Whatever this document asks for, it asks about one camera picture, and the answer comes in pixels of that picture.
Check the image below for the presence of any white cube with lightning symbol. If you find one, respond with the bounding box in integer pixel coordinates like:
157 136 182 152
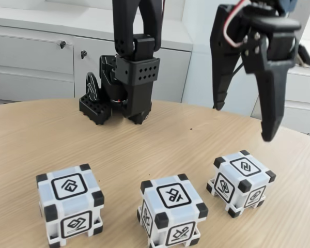
206 149 277 219

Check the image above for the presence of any white drawer unit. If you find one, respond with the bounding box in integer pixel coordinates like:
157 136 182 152
283 59 310 137

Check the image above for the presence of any black gripper camera module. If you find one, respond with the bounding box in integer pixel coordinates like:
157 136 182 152
296 43 310 68

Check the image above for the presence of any white cabinet with doors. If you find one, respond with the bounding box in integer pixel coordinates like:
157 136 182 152
0 0 194 104

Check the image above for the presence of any white cube with lamp symbol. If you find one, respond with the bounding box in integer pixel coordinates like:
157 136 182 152
136 173 209 248

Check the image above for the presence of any white cube with house symbol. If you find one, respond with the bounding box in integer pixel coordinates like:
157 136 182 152
35 163 105 248

